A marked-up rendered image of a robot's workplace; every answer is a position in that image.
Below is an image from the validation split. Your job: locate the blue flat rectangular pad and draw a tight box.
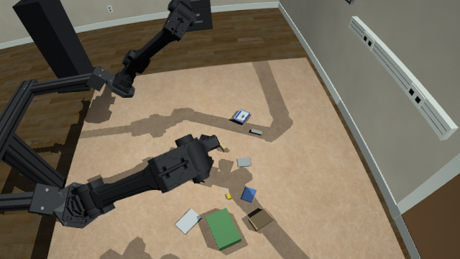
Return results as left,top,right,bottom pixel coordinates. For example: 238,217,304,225
241,187,256,203

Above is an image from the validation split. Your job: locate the green rectangular box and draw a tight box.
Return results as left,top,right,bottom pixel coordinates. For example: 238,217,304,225
206,208,242,251

